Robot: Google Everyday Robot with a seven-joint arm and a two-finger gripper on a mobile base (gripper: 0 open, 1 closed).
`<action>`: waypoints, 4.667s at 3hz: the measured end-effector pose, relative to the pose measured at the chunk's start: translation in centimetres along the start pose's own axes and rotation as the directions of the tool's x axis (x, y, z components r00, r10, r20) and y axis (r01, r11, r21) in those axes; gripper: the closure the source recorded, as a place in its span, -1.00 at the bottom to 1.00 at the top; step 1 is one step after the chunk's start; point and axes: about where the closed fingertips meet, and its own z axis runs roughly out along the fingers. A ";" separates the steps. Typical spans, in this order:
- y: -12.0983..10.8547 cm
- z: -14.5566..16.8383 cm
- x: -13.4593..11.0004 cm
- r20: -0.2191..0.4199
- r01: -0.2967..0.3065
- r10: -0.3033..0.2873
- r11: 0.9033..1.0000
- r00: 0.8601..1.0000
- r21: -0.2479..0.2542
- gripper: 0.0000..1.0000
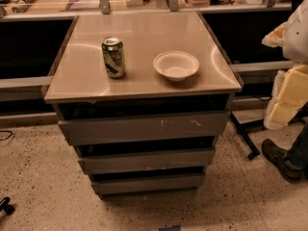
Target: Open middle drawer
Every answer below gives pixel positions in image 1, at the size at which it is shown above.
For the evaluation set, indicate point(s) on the dark trouser leg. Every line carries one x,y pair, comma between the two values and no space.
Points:
298,154

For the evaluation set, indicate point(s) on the black coiled tool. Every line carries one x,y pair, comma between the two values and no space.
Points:
21,6

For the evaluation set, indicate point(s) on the brown shoe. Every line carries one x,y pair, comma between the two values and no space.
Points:
278,157

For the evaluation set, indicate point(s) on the white paper bowl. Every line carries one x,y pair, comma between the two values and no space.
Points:
176,66

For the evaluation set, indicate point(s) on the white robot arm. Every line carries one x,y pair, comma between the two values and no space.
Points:
295,46

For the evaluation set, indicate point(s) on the black caster wheel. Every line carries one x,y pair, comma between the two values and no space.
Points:
6,206

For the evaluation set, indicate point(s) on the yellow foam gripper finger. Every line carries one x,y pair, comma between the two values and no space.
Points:
289,95
276,37

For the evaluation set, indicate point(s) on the grey drawer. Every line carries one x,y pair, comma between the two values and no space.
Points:
147,161
151,184
143,127

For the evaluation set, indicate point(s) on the grey drawer cabinet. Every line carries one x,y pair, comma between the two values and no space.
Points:
82,89

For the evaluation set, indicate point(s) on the black metal stand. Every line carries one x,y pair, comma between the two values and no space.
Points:
244,129

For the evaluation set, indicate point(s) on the green soda can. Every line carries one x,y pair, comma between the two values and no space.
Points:
113,56

